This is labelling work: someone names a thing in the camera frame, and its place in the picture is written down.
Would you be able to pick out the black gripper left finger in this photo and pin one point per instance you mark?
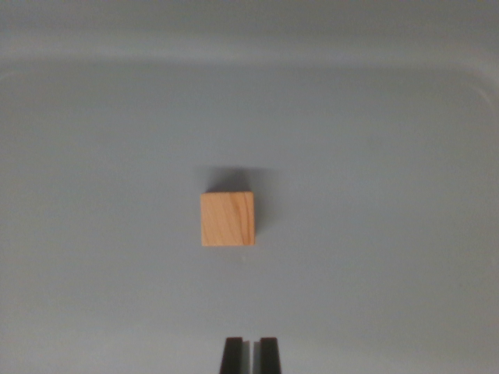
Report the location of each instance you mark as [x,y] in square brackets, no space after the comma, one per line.
[233,356]

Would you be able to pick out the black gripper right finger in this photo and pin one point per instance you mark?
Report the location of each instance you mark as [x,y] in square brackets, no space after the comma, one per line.
[269,356]

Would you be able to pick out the wooden cube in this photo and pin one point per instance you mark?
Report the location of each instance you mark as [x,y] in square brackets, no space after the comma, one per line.
[228,219]

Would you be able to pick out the grey plastic bin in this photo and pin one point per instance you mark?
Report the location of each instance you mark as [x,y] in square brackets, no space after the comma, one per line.
[370,195]

